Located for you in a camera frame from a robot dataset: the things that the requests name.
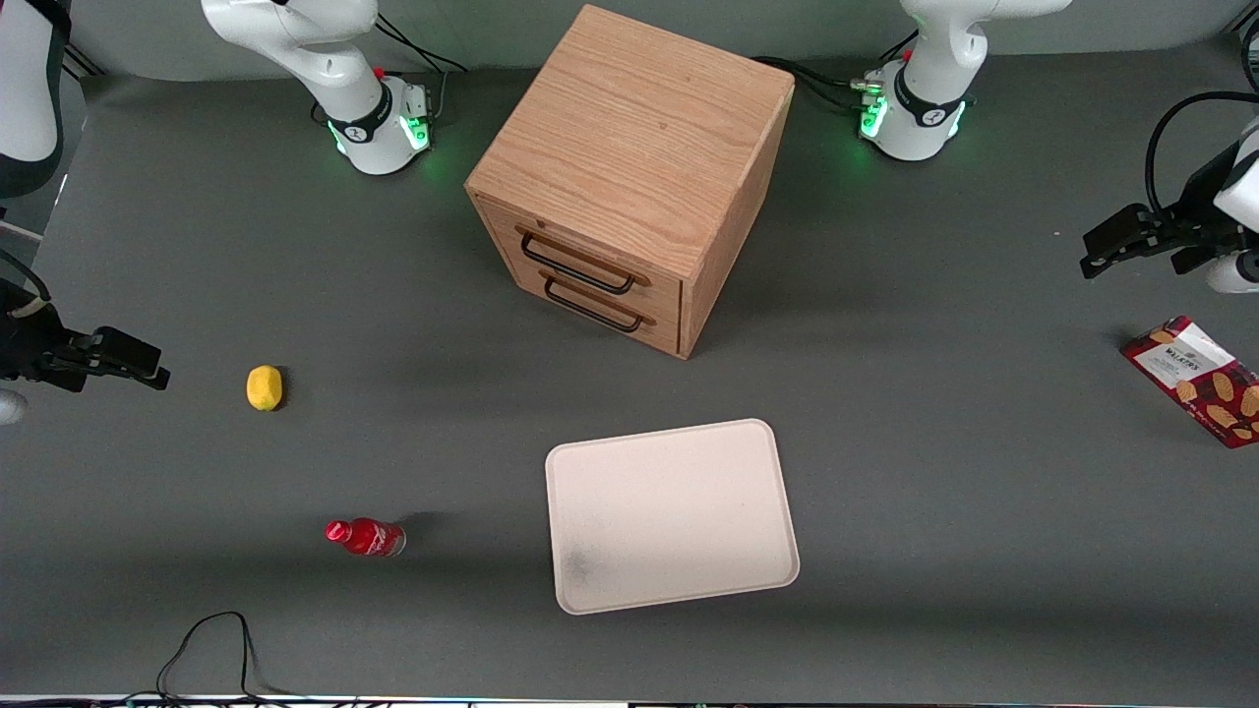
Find red cola bottle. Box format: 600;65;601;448
324;517;408;560

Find black arm base cables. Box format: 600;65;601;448
372;14;470;124
752;29;921;117

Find wooden drawer cabinet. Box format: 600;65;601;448
464;4;796;361

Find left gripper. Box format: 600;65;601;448
1079;120;1259;280

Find beige plastic tray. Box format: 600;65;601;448
544;418;801;617

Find black frame strut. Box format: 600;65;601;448
61;39;106;82

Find black metal drawer handle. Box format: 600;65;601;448
542;277;646;334
518;230;639;296

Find black looped table cable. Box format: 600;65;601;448
155;611;296;705

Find yellow lemon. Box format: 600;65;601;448
245;365;285;412

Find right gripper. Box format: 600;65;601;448
0;280;171;394

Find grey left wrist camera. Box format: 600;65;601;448
1204;250;1259;296

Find wooden drawer front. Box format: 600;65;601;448
480;200;685;316
492;251;683;357

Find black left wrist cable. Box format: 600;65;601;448
1144;90;1259;225

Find black left arm base cables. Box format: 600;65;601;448
752;29;921;117

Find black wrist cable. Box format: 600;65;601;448
0;249;52;308
1144;90;1259;225

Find red cookie box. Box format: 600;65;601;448
1120;315;1259;450

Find black right arm base cables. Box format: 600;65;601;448
372;14;470;124

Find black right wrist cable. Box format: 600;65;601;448
0;249;52;308

